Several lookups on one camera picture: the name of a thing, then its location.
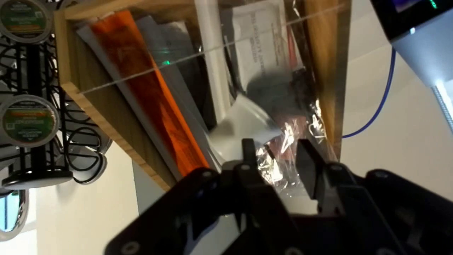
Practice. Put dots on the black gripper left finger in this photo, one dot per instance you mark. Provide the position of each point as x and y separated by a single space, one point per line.
269 228

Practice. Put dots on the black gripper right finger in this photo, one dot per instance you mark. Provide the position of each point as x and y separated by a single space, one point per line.
330 184

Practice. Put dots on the black silver coffee machine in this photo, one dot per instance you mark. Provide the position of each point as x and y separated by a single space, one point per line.
421 31

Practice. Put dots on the bamboo condiment organizer stand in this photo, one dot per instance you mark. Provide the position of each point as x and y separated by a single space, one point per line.
207 51

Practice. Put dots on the clear plastic bag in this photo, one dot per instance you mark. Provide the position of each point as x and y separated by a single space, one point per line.
298 119

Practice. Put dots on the orange foil packet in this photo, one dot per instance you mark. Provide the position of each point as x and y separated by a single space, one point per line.
125 47

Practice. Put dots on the black wire pod carousel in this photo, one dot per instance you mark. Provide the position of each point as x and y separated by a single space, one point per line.
47 139

